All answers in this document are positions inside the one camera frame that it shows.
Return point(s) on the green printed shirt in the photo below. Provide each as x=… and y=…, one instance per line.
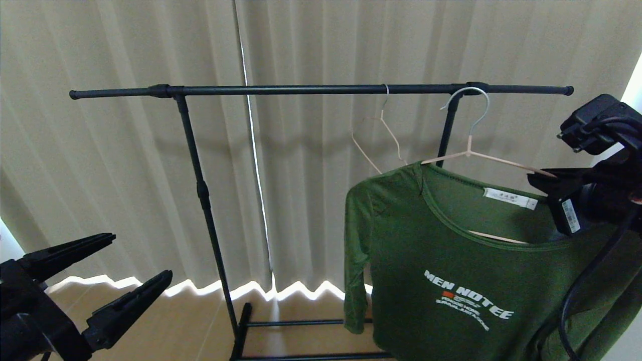
x=426, y=240

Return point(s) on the pink clothes hanger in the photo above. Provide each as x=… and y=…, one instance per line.
x=469, y=145
x=386, y=100

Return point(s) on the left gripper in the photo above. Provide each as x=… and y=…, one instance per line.
x=30, y=321

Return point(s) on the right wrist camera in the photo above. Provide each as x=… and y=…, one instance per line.
x=602, y=120

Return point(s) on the black clothes rack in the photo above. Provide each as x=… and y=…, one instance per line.
x=301, y=89

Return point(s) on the beige curtain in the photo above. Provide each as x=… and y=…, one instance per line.
x=125, y=175

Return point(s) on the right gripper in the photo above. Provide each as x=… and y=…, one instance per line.
x=612, y=200

